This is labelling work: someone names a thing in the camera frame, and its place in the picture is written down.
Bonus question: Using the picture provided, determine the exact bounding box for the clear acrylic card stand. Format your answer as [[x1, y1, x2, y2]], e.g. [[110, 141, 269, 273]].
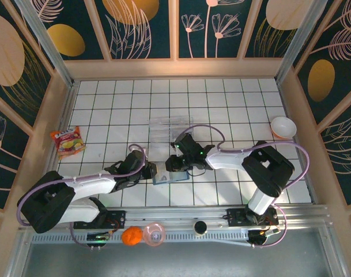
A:
[[148, 115, 195, 159]]

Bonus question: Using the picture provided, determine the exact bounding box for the orange ball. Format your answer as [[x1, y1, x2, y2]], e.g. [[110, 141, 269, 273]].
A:
[[121, 226, 144, 246]]

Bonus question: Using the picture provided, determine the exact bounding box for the red snack packet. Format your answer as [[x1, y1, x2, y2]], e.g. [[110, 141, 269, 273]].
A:
[[50, 126, 87, 161]]

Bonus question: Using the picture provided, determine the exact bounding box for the black and white cup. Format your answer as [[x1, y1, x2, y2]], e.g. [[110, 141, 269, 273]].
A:
[[193, 220, 209, 235]]

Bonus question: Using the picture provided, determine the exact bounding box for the white and orange bowl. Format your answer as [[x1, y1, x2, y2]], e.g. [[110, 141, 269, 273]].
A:
[[270, 116, 297, 140]]

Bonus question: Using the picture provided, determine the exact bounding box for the thin black cable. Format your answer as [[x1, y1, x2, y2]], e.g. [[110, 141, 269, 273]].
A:
[[187, 166, 207, 177]]

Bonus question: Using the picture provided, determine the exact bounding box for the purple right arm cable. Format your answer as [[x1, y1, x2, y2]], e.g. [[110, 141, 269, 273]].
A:
[[175, 123, 311, 249]]

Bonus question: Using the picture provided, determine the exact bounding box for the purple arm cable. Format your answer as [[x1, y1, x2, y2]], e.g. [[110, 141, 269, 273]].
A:
[[17, 144, 149, 248], [175, 123, 311, 249]]

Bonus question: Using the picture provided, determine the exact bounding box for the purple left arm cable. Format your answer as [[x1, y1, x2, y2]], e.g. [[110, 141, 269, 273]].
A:
[[17, 144, 149, 248]]

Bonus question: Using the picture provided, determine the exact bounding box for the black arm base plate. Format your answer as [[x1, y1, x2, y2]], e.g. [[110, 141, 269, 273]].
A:
[[226, 208, 279, 229], [73, 210, 127, 230]]

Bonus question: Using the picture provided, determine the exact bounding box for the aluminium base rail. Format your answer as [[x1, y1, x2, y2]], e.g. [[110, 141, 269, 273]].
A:
[[18, 204, 331, 231]]

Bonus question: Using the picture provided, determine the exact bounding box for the slotted cable duct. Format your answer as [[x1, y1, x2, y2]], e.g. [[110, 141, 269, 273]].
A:
[[31, 233, 251, 244]]

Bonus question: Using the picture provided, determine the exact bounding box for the aluminium frame post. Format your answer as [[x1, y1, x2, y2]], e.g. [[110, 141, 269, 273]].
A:
[[274, 0, 329, 84], [15, 0, 76, 87]]

